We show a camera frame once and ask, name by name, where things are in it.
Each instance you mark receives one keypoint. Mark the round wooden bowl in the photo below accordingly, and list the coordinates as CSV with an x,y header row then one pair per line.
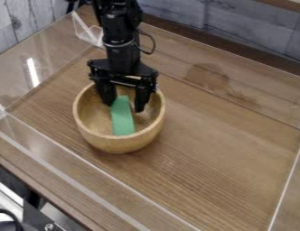
x,y
93,118

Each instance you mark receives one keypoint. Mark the black metal table bracket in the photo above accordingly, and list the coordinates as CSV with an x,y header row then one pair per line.
x,y
35,220

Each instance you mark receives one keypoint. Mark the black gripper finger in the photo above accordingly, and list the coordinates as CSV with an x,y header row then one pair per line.
x,y
106,90
142,97

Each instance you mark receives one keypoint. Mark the clear acrylic corner bracket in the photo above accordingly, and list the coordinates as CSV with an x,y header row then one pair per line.
x,y
90,34

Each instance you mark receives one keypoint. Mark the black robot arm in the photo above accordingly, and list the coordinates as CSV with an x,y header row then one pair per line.
x,y
120,17

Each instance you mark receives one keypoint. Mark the green rectangular block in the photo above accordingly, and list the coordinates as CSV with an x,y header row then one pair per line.
x,y
122,123

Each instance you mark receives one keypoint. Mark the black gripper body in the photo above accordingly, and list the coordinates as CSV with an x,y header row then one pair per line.
x,y
122,68

